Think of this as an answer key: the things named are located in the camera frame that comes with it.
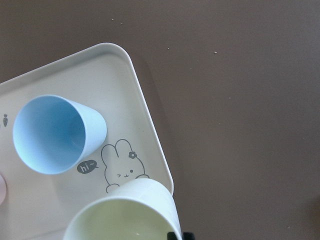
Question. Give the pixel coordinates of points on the blue plastic cup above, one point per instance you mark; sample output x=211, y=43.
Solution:
x=52, y=134

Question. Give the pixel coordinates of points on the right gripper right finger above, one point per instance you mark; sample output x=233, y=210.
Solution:
x=188, y=236

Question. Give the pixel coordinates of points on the pink plastic cup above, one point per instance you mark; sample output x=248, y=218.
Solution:
x=3, y=189

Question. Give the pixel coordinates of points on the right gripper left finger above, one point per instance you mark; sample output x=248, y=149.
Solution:
x=171, y=236

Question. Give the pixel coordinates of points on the cream rabbit tray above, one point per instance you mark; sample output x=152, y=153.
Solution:
x=36, y=206

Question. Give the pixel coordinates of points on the pale yellow plastic cup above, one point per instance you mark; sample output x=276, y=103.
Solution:
x=141, y=209

